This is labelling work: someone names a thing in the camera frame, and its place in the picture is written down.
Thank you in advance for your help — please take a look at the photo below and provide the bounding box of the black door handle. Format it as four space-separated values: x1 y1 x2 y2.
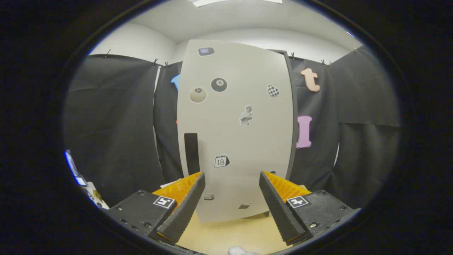
184 133 201 176

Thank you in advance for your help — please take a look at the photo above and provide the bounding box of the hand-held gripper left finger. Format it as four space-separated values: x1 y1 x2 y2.
104 171 206 245

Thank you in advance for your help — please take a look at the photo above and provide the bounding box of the black backdrop cloth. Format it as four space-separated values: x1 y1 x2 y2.
64 46 402 209

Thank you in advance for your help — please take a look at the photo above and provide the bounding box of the grey shoe cabinet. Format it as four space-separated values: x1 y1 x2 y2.
248 50 299 218

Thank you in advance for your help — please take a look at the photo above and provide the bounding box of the long ceiling light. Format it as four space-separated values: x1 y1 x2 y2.
191 0 283 7

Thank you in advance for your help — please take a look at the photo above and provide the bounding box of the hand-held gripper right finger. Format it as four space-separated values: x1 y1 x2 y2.
259 170 361 247

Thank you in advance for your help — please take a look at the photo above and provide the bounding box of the blue and white object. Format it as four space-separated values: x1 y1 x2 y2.
65 151 108 209

